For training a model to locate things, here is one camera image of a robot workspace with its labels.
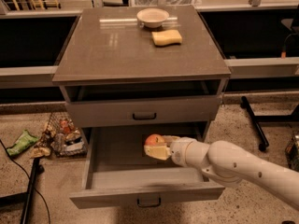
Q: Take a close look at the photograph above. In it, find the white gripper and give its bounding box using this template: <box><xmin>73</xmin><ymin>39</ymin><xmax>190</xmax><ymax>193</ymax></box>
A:
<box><xmin>144</xmin><ymin>135</ymin><xmax>193</xmax><ymax>167</ymax></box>

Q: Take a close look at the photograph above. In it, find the red apple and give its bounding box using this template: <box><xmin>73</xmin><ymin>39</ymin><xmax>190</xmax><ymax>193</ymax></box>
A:
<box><xmin>145</xmin><ymin>134</ymin><xmax>165</xmax><ymax>146</ymax></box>

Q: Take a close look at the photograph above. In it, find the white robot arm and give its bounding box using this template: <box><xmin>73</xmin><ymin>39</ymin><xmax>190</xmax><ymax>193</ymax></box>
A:
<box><xmin>144</xmin><ymin>134</ymin><xmax>299</xmax><ymax>210</ymax></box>

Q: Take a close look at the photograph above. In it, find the open grey lower drawer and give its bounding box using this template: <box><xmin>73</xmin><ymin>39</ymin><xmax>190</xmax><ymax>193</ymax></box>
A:
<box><xmin>70</xmin><ymin>123</ymin><xmax>224</xmax><ymax>209</ymax></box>

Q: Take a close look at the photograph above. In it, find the grey drawer cabinet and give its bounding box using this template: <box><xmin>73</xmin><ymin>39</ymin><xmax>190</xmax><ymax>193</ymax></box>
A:
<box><xmin>51</xmin><ymin>5</ymin><xmax>232</xmax><ymax>210</ymax></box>

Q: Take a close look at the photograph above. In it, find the closed grey upper drawer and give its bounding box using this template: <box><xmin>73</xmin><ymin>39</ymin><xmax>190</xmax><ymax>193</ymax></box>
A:
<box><xmin>65</xmin><ymin>96</ymin><xmax>221</xmax><ymax>128</ymax></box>

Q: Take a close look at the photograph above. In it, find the black stand leg right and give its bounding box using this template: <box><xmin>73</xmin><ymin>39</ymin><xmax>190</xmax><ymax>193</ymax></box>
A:
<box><xmin>240</xmin><ymin>96</ymin><xmax>299</xmax><ymax>152</ymax></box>

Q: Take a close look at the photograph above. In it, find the black stand leg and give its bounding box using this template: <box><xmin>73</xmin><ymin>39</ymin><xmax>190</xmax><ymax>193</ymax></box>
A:
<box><xmin>0</xmin><ymin>158</ymin><xmax>42</xmax><ymax>224</ymax></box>
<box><xmin>240</xmin><ymin>96</ymin><xmax>299</xmax><ymax>152</ymax></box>

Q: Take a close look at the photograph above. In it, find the yellow sponge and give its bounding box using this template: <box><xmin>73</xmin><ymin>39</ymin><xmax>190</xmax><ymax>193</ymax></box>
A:
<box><xmin>151</xmin><ymin>30</ymin><xmax>182</xmax><ymax>47</ymax></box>

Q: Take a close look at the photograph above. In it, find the white bowl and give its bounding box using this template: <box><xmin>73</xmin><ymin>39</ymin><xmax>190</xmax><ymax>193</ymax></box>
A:
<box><xmin>136</xmin><ymin>8</ymin><xmax>169</xmax><ymax>28</ymax></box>

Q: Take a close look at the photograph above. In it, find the yellow snack bag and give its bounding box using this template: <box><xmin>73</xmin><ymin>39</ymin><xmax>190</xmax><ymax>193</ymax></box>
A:
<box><xmin>31</xmin><ymin>147</ymin><xmax>51</xmax><ymax>159</ymax></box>

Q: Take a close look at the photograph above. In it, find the black stand leg left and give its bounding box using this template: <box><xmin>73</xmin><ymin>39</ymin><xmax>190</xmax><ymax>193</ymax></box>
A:
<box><xmin>0</xmin><ymin>158</ymin><xmax>42</xmax><ymax>224</ymax></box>

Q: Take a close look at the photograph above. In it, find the green chip bag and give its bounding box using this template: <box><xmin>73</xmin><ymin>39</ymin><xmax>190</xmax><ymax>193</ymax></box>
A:
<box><xmin>7</xmin><ymin>130</ymin><xmax>38</xmax><ymax>157</ymax></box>

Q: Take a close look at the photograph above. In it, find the wire basket with snacks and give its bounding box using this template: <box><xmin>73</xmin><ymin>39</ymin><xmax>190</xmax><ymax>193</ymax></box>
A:
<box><xmin>43</xmin><ymin>111</ymin><xmax>88</xmax><ymax>158</ymax></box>

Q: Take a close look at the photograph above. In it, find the wire basket right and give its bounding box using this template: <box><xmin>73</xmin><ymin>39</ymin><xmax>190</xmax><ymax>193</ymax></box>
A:
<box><xmin>285</xmin><ymin>132</ymin><xmax>299</xmax><ymax>172</ymax></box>

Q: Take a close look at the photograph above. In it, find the black cable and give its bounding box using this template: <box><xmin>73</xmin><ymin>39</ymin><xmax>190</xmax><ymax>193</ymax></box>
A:
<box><xmin>0</xmin><ymin>138</ymin><xmax>52</xmax><ymax>224</ymax></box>

